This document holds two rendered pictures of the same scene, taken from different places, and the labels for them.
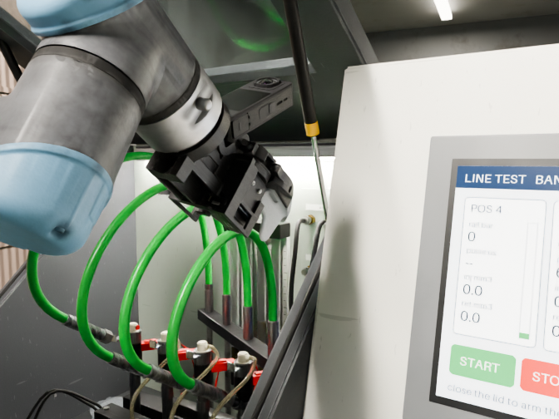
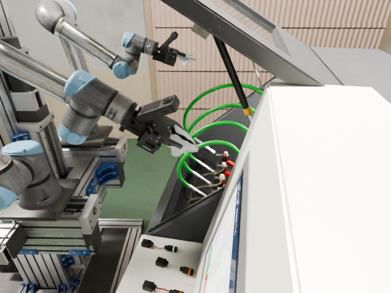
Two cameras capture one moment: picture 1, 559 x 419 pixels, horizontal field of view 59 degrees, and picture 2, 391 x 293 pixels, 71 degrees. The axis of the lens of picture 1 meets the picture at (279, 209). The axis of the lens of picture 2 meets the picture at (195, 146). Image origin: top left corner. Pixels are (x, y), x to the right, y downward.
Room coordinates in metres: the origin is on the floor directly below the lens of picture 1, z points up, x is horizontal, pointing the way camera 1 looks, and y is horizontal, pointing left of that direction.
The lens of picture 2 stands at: (0.35, -0.59, 1.74)
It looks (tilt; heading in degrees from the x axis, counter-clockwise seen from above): 31 degrees down; 68
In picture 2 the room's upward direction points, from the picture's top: straight up
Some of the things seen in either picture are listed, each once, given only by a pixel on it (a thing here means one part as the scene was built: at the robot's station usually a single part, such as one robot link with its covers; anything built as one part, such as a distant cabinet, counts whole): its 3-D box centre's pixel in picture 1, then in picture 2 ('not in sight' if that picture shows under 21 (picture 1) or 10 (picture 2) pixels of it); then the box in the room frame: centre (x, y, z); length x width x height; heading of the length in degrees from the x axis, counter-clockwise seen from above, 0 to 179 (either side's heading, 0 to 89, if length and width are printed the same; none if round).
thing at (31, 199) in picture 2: not in sight; (36, 185); (0.10, 0.38, 1.09); 0.15 x 0.15 x 0.10
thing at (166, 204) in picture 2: not in sight; (173, 193); (0.63, 0.38, 0.87); 0.62 x 0.04 x 0.16; 57
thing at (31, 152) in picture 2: not in sight; (25, 160); (0.10, 0.37, 1.20); 0.13 x 0.12 x 0.14; 65
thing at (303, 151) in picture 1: (226, 152); not in sight; (1.06, 0.11, 1.43); 0.54 x 0.03 x 0.02; 57
